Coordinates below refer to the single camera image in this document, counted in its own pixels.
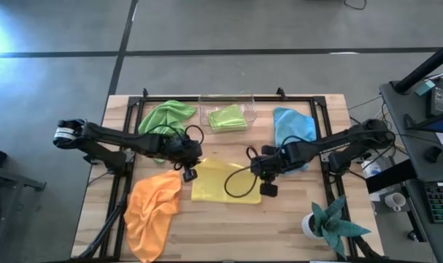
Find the yellow microfiber towel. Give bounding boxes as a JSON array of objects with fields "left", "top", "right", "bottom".
[{"left": 190, "top": 157, "right": 262, "bottom": 205}]

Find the pale green microfiber towel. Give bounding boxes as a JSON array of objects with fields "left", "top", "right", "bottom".
[{"left": 207, "top": 104, "right": 249, "bottom": 133}]

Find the orange microfiber towel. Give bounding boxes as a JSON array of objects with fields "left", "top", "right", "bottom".
[{"left": 123, "top": 169, "right": 182, "bottom": 263}]

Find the blue microfiber towel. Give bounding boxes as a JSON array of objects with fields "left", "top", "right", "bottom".
[{"left": 272, "top": 107, "right": 317, "bottom": 172}]

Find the clear plastic bin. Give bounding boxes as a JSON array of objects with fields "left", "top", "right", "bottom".
[{"left": 198, "top": 93, "right": 258, "bottom": 135}]

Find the teal plant in white pot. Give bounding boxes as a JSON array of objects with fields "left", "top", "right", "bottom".
[{"left": 301, "top": 195, "right": 371, "bottom": 261}]

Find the clear plastic bottle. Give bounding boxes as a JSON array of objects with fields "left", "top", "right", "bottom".
[{"left": 361, "top": 159, "right": 385, "bottom": 180}]

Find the black flat panel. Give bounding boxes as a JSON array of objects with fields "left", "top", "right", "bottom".
[{"left": 365, "top": 159, "right": 419, "bottom": 194}]

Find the white mug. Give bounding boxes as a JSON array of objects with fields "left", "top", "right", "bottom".
[{"left": 384, "top": 192, "right": 407, "bottom": 213}]

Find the grey desk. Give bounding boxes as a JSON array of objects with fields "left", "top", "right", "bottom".
[{"left": 379, "top": 78, "right": 443, "bottom": 263}]

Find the black computer mouse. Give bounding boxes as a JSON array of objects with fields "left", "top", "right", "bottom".
[{"left": 424, "top": 145, "right": 443, "bottom": 164}]

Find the small teal box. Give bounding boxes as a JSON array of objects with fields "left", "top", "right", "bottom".
[{"left": 415, "top": 80, "right": 436, "bottom": 96}]

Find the grey cart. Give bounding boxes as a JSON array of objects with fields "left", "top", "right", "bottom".
[{"left": 0, "top": 164, "right": 47, "bottom": 263}]

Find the black keyboard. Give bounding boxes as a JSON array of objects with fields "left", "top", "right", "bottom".
[{"left": 424, "top": 181, "right": 443, "bottom": 224}]

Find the black power adapter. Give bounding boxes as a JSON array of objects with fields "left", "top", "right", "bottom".
[{"left": 426, "top": 86, "right": 443, "bottom": 118}]

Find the black pole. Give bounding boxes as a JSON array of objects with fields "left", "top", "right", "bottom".
[{"left": 393, "top": 38, "right": 443, "bottom": 94}]

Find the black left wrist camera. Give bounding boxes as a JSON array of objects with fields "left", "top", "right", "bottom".
[{"left": 182, "top": 167, "right": 199, "bottom": 183}]

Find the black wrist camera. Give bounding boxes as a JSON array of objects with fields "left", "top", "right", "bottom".
[
  {"left": 259, "top": 182, "right": 280, "bottom": 198},
  {"left": 182, "top": 167, "right": 199, "bottom": 183}
]

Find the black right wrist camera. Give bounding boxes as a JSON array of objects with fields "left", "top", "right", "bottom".
[{"left": 259, "top": 182, "right": 280, "bottom": 198}]

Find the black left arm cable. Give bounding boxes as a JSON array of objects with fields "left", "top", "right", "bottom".
[{"left": 153, "top": 123, "right": 206, "bottom": 145}]

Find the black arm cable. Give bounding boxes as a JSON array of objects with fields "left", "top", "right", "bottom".
[
  {"left": 223, "top": 162, "right": 261, "bottom": 199},
  {"left": 153, "top": 123, "right": 206, "bottom": 145}
]

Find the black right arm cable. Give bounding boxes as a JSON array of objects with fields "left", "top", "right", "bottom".
[{"left": 223, "top": 162, "right": 261, "bottom": 199}]

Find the black aluminium table frame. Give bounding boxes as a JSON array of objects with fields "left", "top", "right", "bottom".
[{"left": 71, "top": 87, "right": 390, "bottom": 263}]

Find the black floor cable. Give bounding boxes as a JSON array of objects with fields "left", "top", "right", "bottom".
[{"left": 343, "top": 0, "right": 368, "bottom": 11}]

